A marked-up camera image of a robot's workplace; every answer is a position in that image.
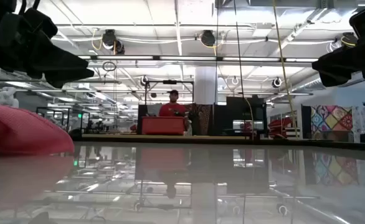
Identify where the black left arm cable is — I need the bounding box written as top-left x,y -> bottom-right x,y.
18,0 -> 42,15

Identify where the brown patterned cloth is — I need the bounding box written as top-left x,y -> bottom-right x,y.
185,103 -> 215,136

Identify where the thin black hanging cable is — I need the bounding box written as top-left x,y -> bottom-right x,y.
233,0 -> 255,138
214,0 -> 220,105

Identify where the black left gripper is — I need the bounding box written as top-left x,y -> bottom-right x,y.
0,7 -> 95,89

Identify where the white humanoid robot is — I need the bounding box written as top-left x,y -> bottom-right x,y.
0,86 -> 20,108

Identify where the colourful patchwork quilt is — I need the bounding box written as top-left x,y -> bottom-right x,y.
310,105 -> 354,133

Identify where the white round column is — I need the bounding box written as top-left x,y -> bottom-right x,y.
194,66 -> 218,105

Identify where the person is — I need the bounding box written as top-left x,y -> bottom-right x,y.
158,89 -> 188,118

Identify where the black metal frame rig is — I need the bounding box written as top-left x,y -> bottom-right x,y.
144,80 -> 195,106

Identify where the black open shelf frame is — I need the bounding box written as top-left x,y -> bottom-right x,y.
36,106 -> 92,135

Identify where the black hanging cable ring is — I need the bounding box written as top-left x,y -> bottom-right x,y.
102,60 -> 117,72

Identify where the yellow hanging rope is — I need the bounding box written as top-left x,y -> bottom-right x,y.
272,0 -> 299,138

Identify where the pink knitted towel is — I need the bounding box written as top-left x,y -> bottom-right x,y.
0,103 -> 75,157

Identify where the black partition screen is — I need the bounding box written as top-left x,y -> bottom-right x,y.
213,96 -> 268,136

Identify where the red box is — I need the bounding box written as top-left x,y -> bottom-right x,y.
141,116 -> 186,136

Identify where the long ceiling light bar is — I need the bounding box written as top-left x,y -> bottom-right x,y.
77,55 -> 319,63

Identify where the red draped furniture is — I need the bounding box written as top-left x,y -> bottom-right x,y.
267,116 -> 296,138

